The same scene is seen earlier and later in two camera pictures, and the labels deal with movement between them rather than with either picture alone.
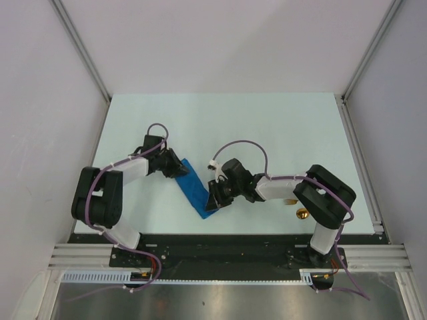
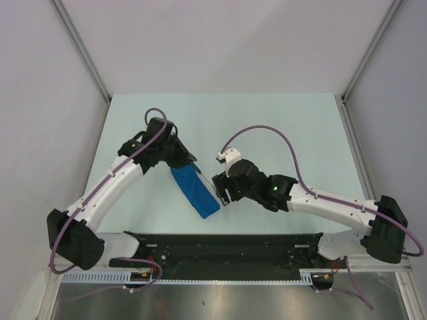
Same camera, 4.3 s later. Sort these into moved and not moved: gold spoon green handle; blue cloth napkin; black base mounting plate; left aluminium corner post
Moved: gold spoon green handle
Not moved: left aluminium corner post; black base mounting plate; blue cloth napkin
